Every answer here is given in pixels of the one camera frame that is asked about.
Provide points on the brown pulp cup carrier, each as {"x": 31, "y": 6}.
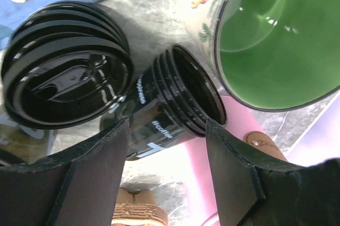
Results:
{"x": 138, "y": 209}

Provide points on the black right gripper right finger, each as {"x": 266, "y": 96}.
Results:
{"x": 297, "y": 195}

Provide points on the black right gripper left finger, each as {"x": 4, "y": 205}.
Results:
{"x": 76, "y": 186}

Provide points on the pink straw holder cup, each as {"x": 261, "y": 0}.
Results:
{"x": 226, "y": 187}

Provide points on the floral mug green inside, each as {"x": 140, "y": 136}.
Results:
{"x": 270, "y": 55}

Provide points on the black takeout cup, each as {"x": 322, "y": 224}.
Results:
{"x": 170, "y": 103}

